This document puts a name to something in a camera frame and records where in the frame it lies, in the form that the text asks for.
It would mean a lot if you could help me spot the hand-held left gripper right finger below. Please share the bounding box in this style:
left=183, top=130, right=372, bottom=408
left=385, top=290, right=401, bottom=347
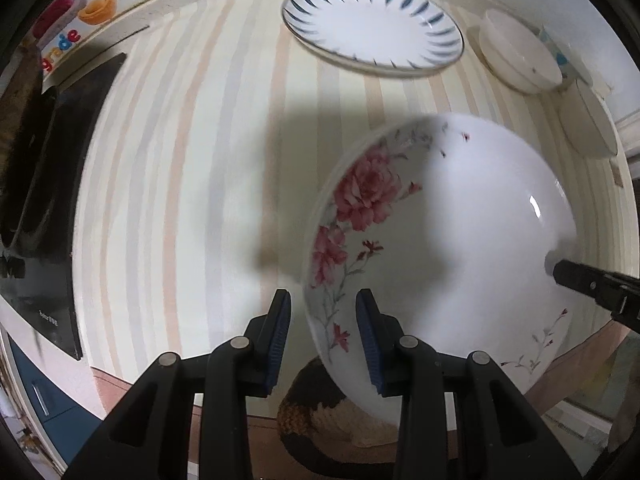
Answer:
left=355, top=288, right=583, bottom=480

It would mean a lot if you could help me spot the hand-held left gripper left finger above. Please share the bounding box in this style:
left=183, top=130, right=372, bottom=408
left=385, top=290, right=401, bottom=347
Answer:
left=65, top=288, right=292, bottom=480

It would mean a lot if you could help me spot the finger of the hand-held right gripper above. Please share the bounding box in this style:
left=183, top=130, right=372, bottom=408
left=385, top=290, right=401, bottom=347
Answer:
left=545, top=251, right=640, bottom=333

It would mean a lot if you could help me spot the white pink floral plate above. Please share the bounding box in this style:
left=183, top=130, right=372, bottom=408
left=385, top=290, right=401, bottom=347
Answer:
left=301, top=114, right=578, bottom=448

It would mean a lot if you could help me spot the white bowl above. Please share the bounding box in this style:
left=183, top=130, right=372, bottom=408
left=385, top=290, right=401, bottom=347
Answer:
left=478, top=9, right=564, bottom=95
left=559, top=79, right=619, bottom=160

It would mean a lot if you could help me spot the blue-patterned bowl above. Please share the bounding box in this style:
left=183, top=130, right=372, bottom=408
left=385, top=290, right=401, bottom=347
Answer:
left=537, top=25, right=594, bottom=86

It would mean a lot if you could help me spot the white blue leaf-pattern plate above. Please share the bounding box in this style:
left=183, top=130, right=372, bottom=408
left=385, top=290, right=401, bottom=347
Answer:
left=281, top=0, right=465, bottom=77

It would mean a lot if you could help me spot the striped cat-print tablecloth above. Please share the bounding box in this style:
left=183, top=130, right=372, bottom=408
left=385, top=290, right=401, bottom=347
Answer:
left=72, top=0, right=640, bottom=466

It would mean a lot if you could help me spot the blue cabinet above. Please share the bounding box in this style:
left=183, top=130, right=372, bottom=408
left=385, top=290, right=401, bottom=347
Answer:
left=7, top=332, right=101, bottom=466

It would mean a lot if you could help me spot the black induction cooktop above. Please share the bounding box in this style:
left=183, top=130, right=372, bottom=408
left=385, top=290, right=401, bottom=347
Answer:
left=0, top=52, right=127, bottom=361

